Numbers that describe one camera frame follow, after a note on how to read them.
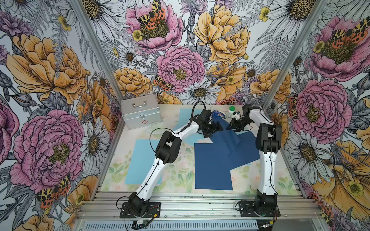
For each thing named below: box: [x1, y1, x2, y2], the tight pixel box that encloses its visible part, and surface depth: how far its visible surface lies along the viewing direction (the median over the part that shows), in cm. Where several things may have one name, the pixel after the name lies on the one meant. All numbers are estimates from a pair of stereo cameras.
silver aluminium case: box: [120, 93, 163, 130], surface depth 104 cm
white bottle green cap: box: [227, 105, 236, 119], surface depth 111 cm
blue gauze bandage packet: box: [211, 109, 226, 119], surface depth 117 cm
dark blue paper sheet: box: [194, 142, 234, 191], surface depth 92 cm
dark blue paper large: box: [228, 130, 261, 171], surface depth 96 cm
